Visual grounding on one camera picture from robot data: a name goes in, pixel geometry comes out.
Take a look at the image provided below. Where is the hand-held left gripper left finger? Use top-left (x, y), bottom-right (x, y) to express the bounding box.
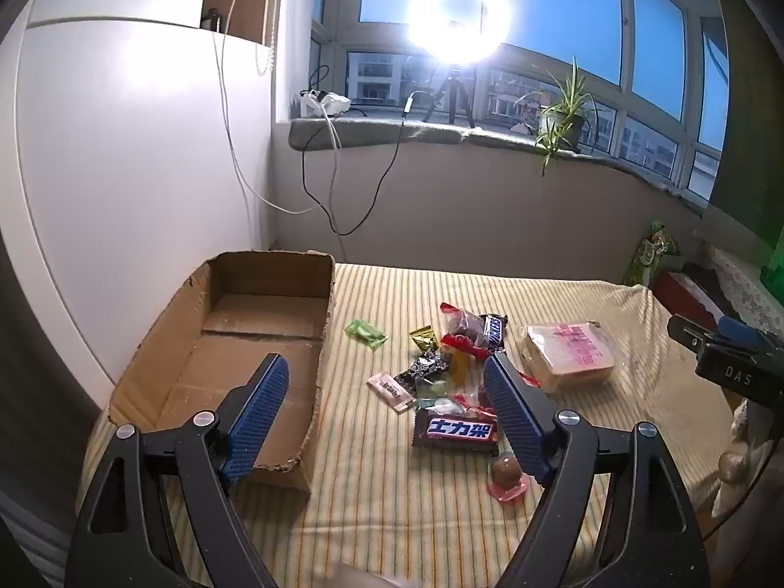
top-left (67, 352), bottom-right (307, 588)

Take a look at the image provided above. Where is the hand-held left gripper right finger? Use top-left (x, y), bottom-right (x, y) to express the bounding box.
top-left (483, 352), bottom-right (716, 588)

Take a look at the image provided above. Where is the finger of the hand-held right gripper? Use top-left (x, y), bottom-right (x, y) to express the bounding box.
top-left (716, 316), bottom-right (774, 347)
top-left (667, 314), bottom-right (720, 359)

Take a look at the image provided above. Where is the chocolate ball pink cup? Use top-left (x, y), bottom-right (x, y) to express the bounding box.
top-left (488, 451), bottom-right (531, 497)

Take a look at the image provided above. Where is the large brown chocolate bar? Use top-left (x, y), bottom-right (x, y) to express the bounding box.
top-left (412, 407), bottom-right (503, 455)

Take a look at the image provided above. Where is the pink printed bread packet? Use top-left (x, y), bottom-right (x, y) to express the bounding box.
top-left (520, 320), bottom-right (615, 393)

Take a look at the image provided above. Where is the small blue brown chocolate bar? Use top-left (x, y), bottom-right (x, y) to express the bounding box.
top-left (481, 314), bottom-right (511, 350)

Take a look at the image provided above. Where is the brown cardboard box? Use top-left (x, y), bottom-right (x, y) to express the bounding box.
top-left (109, 250), bottom-right (337, 494)

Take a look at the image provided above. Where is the black patterned candy packet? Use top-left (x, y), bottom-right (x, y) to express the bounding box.
top-left (393, 352), bottom-right (451, 388)

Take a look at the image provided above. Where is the dark red clear snack packet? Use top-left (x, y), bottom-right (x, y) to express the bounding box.
top-left (440, 302), bottom-right (494, 357)

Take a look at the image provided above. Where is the pink candy packet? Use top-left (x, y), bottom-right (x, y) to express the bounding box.
top-left (367, 371), bottom-right (413, 413)

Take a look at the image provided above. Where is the green candy packet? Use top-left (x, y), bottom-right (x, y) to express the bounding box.
top-left (344, 318), bottom-right (388, 351)

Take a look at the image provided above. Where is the red box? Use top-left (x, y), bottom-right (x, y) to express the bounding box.
top-left (649, 269), bottom-right (717, 327)

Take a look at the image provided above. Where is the white lace cloth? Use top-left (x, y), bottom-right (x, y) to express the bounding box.
top-left (704, 245), bottom-right (784, 335)

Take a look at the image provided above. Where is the green snack bag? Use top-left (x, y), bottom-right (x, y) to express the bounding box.
top-left (625, 220), bottom-right (681, 286)

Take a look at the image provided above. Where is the dark green panel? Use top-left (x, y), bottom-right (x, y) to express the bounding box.
top-left (695, 0), bottom-right (784, 283)

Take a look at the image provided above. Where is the potted green plant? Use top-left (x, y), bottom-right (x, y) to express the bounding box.
top-left (514, 55), bottom-right (613, 178)

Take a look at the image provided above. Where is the white wardrobe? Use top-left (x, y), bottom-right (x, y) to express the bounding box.
top-left (0, 0), bottom-right (279, 393)

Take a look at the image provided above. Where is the large window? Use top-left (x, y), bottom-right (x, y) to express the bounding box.
top-left (309, 0), bottom-right (730, 209)

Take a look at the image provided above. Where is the grey window sill mat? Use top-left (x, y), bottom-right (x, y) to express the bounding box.
top-left (288, 116), bottom-right (711, 200)

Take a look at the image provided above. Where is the white power strip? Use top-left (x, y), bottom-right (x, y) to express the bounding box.
top-left (299, 91), bottom-right (351, 117)

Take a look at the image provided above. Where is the black tripod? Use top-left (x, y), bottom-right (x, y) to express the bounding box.
top-left (422, 64), bottom-right (475, 129)

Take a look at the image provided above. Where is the long white cable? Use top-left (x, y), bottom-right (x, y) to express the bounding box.
top-left (211, 0), bottom-right (316, 215)

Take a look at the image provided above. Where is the black cable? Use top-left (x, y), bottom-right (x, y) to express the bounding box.
top-left (300, 92), bottom-right (430, 237)

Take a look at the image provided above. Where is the white charger cable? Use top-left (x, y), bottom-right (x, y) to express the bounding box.
top-left (317, 104), bottom-right (343, 212)

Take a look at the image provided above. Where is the ring light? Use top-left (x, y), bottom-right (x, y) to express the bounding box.
top-left (407, 0), bottom-right (512, 65)

